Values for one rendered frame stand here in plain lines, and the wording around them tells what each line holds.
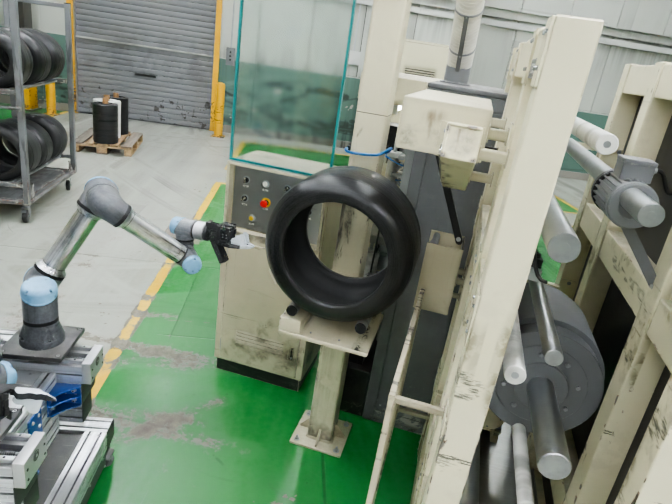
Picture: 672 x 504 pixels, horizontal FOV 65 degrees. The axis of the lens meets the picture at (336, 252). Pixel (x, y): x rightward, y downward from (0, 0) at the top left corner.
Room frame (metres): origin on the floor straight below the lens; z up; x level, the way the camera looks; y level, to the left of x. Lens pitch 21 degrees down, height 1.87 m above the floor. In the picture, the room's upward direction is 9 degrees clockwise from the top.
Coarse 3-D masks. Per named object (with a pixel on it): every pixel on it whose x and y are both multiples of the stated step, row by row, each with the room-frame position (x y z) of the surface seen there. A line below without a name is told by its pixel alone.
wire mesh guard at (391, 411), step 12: (420, 300) 1.89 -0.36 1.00; (408, 336) 1.59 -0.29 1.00; (408, 348) 1.51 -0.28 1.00; (408, 360) 2.10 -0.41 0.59; (396, 372) 1.36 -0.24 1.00; (396, 384) 1.29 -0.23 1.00; (396, 408) 2.00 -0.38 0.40; (384, 420) 1.24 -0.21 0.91; (384, 432) 1.24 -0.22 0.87; (384, 444) 1.25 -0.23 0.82; (384, 456) 1.77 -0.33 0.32; (372, 480) 1.24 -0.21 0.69; (372, 492) 1.24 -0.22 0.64
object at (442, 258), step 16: (432, 240) 2.09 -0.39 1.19; (448, 240) 2.19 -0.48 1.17; (464, 240) 2.13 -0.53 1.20; (432, 256) 2.02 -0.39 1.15; (448, 256) 2.01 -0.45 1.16; (432, 272) 2.02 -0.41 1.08; (448, 272) 2.00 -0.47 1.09; (432, 288) 2.01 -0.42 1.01; (448, 288) 2.00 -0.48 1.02; (432, 304) 2.01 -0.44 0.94; (448, 304) 2.00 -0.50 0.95
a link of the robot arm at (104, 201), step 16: (96, 192) 1.76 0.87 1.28; (112, 192) 1.78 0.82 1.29; (96, 208) 1.74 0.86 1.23; (112, 208) 1.74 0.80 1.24; (128, 208) 1.78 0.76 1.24; (112, 224) 1.75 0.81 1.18; (128, 224) 1.77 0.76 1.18; (144, 224) 1.80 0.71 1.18; (144, 240) 1.80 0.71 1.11; (160, 240) 1.82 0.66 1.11; (176, 240) 1.89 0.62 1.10; (176, 256) 1.85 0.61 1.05; (192, 256) 1.88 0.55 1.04; (192, 272) 1.86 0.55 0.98
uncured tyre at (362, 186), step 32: (288, 192) 1.85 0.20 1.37; (320, 192) 1.79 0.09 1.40; (352, 192) 1.77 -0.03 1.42; (384, 192) 1.80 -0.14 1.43; (288, 224) 1.81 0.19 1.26; (384, 224) 1.74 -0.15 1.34; (416, 224) 1.88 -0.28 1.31; (288, 256) 2.02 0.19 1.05; (416, 256) 1.80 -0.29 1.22; (288, 288) 1.80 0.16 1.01; (320, 288) 2.02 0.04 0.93; (352, 288) 2.02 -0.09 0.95; (384, 288) 1.72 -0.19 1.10; (352, 320) 1.78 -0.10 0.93
